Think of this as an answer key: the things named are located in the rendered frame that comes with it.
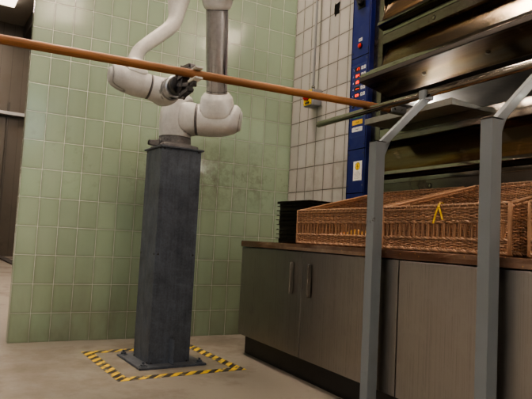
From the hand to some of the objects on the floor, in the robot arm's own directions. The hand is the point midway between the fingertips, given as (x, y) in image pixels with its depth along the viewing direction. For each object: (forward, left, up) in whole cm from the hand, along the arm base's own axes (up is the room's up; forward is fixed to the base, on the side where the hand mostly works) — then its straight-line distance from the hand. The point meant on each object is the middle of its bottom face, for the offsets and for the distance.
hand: (195, 74), depth 199 cm
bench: (+50, +82, -117) cm, 152 cm away
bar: (+31, +62, -117) cm, 136 cm away
